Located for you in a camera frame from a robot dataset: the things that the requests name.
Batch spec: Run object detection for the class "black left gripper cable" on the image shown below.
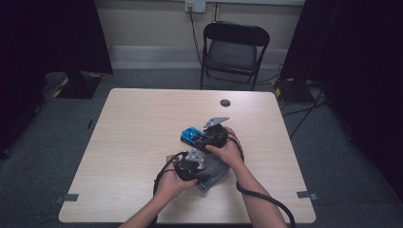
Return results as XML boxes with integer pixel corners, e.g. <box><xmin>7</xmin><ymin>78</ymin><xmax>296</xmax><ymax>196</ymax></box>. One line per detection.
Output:
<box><xmin>148</xmin><ymin>151</ymin><xmax>188</xmax><ymax>228</ymax></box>

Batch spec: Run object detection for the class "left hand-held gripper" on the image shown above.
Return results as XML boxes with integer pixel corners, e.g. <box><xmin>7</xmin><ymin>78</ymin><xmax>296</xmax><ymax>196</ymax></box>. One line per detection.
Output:
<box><xmin>175</xmin><ymin>148</ymin><xmax>204</xmax><ymax>182</ymax></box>

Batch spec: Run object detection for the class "black folding chair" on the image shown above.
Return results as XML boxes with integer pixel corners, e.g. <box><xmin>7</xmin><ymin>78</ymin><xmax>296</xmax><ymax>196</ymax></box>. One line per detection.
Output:
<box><xmin>199</xmin><ymin>20</ymin><xmax>271</xmax><ymax>92</ymax></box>

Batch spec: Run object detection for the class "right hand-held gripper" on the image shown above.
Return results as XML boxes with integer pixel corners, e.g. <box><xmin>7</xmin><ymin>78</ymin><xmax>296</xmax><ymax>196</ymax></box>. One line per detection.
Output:
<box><xmin>198</xmin><ymin>116</ymin><xmax>230</xmax><ymax>150</ymax></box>

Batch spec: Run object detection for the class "person's left hand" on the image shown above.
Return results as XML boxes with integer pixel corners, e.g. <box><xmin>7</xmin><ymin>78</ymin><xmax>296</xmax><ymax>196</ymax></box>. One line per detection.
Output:
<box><xmin>154</xmin><ymin>154</ymin><xmax>198</xmax><ymax>201</ymax></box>

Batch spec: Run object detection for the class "grey sock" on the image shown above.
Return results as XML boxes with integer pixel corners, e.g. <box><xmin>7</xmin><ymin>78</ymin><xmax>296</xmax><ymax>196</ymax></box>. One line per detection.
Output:
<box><xmin>189</xmin><ymin>151</ymin><xmax>231</xmax><ymax>193</ymax></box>

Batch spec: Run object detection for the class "black stand base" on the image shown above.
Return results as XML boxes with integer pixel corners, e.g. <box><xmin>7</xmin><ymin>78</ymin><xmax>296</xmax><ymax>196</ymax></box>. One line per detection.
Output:
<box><xmin>274</xmin><ymin>77</ymin><xmax>317</xmax><ymax>104</ymax></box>
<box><xmin>56</xmin><ymin>70</ymin><xmax>104</xmax><ymax>100</ymax></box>

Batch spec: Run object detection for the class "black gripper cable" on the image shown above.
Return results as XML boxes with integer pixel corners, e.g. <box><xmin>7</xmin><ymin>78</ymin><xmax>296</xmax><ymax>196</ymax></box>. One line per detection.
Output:
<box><xmin>226</xmin><ymin>131</ymin><xmax>297</xmax><ymax>228</ymax></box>
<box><xmin>148</xmin><ymin>151</ymin><xmax>188</xmax><ymax>228</ymax></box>

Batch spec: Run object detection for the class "black wall socket cable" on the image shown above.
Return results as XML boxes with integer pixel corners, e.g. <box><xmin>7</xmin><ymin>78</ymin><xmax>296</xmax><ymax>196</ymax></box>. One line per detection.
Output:
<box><xmin>188</xmin><ymin>7</ymin><xmax>204</xmax><ymax>66</ymax></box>

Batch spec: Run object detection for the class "white wall socket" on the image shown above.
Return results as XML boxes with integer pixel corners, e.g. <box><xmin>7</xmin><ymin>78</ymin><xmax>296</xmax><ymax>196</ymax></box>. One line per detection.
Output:
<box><xmin>184</xmin><ymin>0</ymin><xmax>207</xmax><ymax>13</ymax></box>

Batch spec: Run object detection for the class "person's right hand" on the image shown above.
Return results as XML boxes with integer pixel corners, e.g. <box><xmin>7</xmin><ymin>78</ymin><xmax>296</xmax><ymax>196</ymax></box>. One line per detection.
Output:
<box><xmin>205</xmin><ymin>126</ymin><xmax>245</xmax><ymax>169</ymax></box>

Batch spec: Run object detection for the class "black curtain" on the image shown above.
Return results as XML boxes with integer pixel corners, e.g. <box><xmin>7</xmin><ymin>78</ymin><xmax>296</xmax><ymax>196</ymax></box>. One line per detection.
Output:
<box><xmin>0</xmin><ymin>0</ymin><xmax>114</xmax><ymax>160</ymax></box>
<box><xmin>279</xmin><ymin>0</ymin><xmax>403</xmax><ymax>200</ymax></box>

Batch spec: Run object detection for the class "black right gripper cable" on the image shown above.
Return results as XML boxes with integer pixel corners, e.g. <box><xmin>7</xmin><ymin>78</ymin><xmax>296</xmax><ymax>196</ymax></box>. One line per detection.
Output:
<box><xmin>226</xmin><ymin>131</ymin><xmax>297</xmax><ymax>228</ymax></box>

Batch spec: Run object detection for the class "grey tape strip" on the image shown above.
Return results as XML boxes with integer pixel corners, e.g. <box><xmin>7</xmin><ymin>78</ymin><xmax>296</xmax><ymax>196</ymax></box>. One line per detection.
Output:
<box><xmin>54</xmin><ymin>193</ymin><xmax>80</xmax><ymax>204</ymax></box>
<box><xmin>297</xmin><ymin>190</ymin><xmax>318</xmax><ymax>201</ymax></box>

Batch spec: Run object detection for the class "black floor cable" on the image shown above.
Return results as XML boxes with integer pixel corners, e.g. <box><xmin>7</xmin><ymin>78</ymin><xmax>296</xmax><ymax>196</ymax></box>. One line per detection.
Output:
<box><xmin>288</xmin><ymin>86</ymin><xmax>326</xmax><ymax>141</ymax></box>
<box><xmin>280</xmin><ymin>99</ymin><xmax>328</xmax><ymax>118</ymax></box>

